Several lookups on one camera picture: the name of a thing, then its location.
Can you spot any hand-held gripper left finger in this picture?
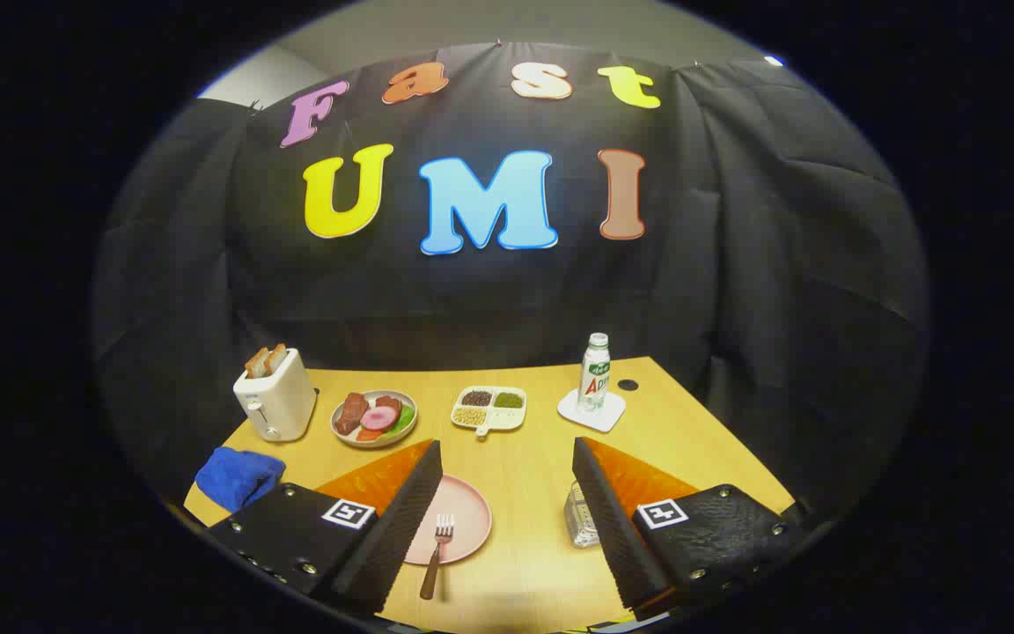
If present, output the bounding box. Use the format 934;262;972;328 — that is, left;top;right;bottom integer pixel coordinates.
206;439;444;616

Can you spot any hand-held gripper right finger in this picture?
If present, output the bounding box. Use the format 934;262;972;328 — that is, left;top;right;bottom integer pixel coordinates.
571;436;812;622

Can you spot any fork with wooden handle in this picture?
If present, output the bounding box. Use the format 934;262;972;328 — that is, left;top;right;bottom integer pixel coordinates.
420;514;456;601

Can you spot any pink round plate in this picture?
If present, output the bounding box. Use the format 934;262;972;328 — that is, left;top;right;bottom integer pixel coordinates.
403;474;493;565

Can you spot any grey food plate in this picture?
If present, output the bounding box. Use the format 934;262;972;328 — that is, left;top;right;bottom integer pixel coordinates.
330;390;419;449

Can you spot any white square coaster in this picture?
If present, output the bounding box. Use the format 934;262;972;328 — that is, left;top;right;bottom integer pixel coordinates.
557;388;627;433

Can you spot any large brown meat piece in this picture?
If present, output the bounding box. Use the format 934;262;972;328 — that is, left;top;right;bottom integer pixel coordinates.
335;393;371;437

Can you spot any white divided tray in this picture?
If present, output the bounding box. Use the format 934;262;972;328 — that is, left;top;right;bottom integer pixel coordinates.
450;385;528;439

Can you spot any white green-label drink bottle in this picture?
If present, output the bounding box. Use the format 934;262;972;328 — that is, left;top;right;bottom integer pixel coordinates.
577;332;612;413

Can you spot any blue folded cloth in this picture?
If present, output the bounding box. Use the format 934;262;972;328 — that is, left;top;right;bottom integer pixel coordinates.
195;446;287;514

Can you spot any cream white toaster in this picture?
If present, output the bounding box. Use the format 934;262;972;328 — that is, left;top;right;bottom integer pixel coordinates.
233;348;318;443

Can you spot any metal wire basket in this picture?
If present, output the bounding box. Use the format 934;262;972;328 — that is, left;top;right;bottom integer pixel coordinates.
564;480;603;549

